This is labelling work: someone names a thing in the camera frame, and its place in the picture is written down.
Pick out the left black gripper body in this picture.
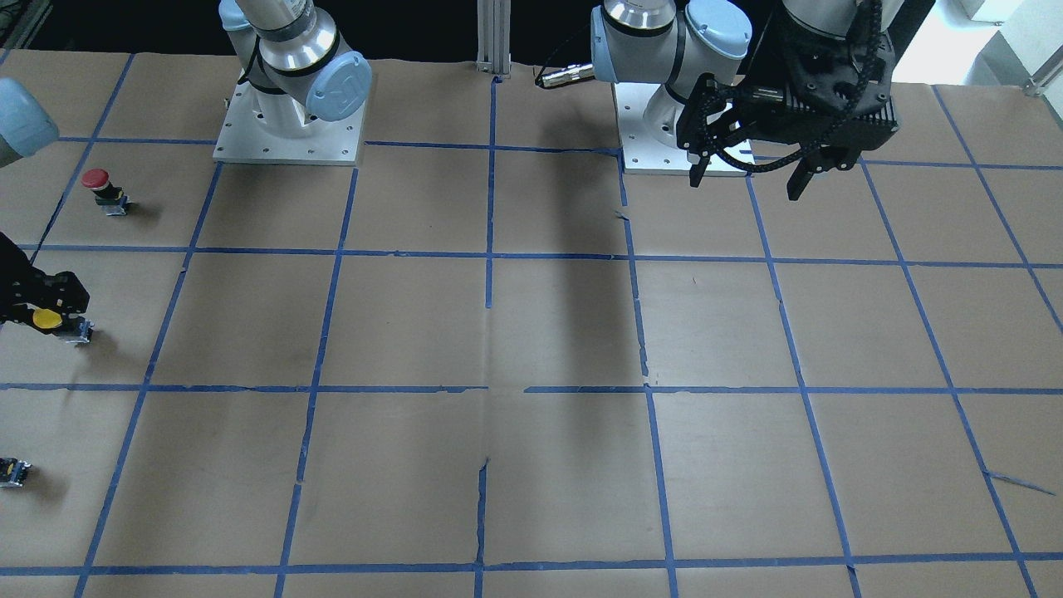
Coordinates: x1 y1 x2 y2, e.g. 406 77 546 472
686 17 900 167

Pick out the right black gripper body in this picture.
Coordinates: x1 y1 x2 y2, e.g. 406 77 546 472
1 233 50 326

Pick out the yellow push button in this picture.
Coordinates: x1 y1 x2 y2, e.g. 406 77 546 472
30 309 94 344

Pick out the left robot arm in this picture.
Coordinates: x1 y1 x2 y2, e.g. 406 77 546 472
535 1 900 201

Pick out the red push button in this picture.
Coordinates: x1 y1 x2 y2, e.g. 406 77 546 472
80 168 130 217

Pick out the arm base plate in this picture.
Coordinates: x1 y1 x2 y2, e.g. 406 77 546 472
614 82 747 177
213 82 368 167

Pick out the aluminium frame post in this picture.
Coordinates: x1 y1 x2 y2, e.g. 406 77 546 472
476 0 512 79

